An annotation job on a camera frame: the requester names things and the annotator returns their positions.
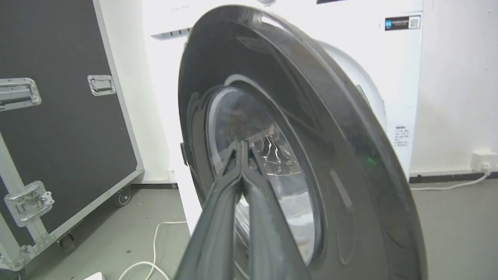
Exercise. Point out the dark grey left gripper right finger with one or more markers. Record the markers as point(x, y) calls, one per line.
point(268, 237)

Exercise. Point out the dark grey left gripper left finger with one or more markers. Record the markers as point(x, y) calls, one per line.
point(216, 233)

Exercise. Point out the black QR code sticker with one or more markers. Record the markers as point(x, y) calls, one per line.
point(402, 23)

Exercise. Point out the white wall power socket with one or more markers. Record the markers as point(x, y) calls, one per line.
point(483, 159)

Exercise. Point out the black round washing machine door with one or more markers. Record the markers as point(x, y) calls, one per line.
point(334, 163)

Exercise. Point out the white front-load washing machine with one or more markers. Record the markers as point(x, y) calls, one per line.
point(350, 58)

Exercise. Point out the black flight case aluminium edges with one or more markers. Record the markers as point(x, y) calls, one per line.
point(58, 128)

